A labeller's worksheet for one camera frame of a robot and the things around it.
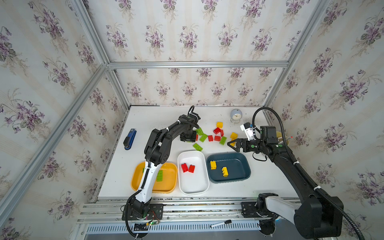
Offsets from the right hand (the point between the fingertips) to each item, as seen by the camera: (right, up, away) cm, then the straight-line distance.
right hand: (232, 144), depth 78 cm
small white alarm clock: (+11, +17, +29) cm, 35 cm away
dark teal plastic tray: (0, -16, +11) cm, 19 cm away
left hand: (-23, 0, +22) cm, 32 cm away
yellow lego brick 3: (-2, +9, +29) cm, 31 cm away
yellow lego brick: (-3, -17, +6) cm, 18 cm away
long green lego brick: (-40, -20, +4) cm, 45 cm away
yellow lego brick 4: (+7, +2, +22) cm, 23 cm away
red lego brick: (-22, -16, +8) cm, 28 cm away
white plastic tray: (-18, -22, +4) cm, 29 cm away
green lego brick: (-14, +1, +23) cm, 27 cm away
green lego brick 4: (0, -1, +23) cm, 23 cm away
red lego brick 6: (-4, +6, +26) cm, 27 cm away
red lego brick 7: (-1, +4, +23) cm, 24 cm away
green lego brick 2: (-18, -5, +19) cm, 27 cm away
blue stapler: (-64, -1, +19) cm, 67 cm away
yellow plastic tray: (-34, -23, +3) cm, 41 cm away
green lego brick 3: (-16, +5, +26) cm, 31 cm away
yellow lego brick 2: (-9, -14, +8) cm, 18 cm away
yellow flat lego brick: (-1, +1, -5) cm, 5 cm away
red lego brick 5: (-4, +1, +23) cm, 24 cm away
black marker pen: (-5, -36, -8) cm, 37 cm away
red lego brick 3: (-18, +1, +23) cm, 29 cm away
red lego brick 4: (-9, +1, +23) cm, 24 cm away
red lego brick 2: (-26, -15, +8) cm, 31 cm away
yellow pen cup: (+31, +3, +9) cm, 32 cm away
